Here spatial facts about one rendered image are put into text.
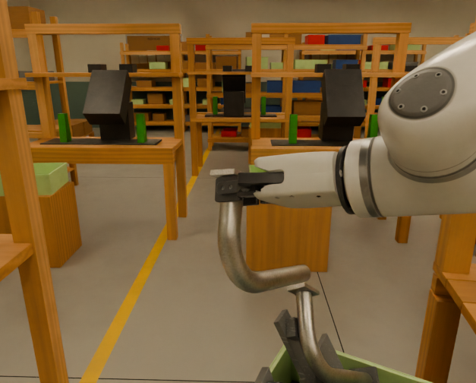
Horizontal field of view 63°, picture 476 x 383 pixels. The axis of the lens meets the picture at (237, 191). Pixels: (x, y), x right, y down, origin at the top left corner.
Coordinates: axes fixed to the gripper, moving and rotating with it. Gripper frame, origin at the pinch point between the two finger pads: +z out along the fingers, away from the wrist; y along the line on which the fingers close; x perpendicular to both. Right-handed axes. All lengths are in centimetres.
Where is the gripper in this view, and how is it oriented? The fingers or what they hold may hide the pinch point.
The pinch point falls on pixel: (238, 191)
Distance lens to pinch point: 51.0
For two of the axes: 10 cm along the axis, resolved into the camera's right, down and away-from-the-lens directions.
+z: -8.1, 0.8, 5.8
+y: -5.9, -1.7, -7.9
